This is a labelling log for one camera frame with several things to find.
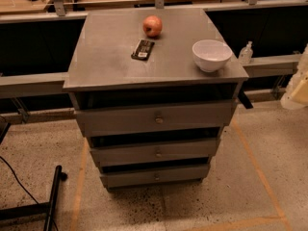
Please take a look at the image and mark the black floor cable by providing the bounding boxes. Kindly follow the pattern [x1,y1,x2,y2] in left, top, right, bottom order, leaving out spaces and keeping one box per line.
[0,156,40,205]

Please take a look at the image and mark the black metal stand base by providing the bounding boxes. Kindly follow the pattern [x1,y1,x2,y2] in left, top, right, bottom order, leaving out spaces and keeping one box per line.
[0,166,67,231]

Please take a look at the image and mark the white bowl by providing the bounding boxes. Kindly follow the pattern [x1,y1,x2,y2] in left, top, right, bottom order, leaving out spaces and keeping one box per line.
[192,39,233,72]

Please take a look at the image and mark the bottom grey drawer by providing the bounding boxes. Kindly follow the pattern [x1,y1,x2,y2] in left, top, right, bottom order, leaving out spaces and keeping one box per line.
[100,164,210,189]

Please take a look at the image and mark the middle grey drawer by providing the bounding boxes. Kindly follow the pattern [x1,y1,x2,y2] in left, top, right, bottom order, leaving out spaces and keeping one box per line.
[90,138,220,167]

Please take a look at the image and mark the grey drawer cabinet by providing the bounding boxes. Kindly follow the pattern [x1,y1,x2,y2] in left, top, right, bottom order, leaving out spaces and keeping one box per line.
[64,8,247,176]

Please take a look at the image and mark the grey drawer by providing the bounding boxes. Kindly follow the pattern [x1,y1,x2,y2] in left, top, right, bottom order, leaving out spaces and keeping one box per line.
[100,164,210,189]
[90,138,220,167]
[76,100,235,137]

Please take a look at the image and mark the red apple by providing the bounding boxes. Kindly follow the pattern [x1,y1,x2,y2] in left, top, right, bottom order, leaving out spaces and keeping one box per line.
[142,15,163,38]

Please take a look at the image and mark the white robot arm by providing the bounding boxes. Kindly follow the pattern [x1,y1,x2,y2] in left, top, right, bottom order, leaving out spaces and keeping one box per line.
[280,44,308,110]

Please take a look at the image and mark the grey metal rail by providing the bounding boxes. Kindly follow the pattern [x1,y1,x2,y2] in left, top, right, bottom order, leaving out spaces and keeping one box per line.
[0,54,301,99]

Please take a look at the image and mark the clear sanitizer pump bottle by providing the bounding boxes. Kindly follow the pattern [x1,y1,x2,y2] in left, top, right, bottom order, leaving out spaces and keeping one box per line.
[239,41,253,64]

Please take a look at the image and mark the top grey drawer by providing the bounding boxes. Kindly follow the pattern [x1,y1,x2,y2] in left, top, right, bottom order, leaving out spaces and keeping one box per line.
[76,100,235,137]

